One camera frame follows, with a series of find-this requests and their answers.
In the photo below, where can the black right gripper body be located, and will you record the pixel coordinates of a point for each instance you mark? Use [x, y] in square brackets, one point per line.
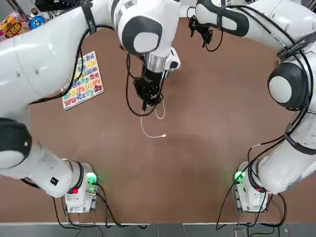
[197, 24]

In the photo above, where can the colourful alphabet puzzle board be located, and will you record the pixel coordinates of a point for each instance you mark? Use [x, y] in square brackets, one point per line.
[86, 84]

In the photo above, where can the blue round snack packet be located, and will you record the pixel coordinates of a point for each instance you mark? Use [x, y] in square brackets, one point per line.
[36, 22]

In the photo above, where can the grey outlet box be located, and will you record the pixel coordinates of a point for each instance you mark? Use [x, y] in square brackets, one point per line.
[239, 232]

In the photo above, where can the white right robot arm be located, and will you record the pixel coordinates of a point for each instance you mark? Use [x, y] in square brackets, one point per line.
[286, 84]

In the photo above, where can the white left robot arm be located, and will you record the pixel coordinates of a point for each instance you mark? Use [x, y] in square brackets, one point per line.
[49, 49]

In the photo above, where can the yellow snack box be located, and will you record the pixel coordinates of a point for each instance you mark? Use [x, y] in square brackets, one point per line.
[11, 27]

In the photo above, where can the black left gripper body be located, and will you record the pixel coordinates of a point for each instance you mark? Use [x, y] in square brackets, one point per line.
[150, 85]

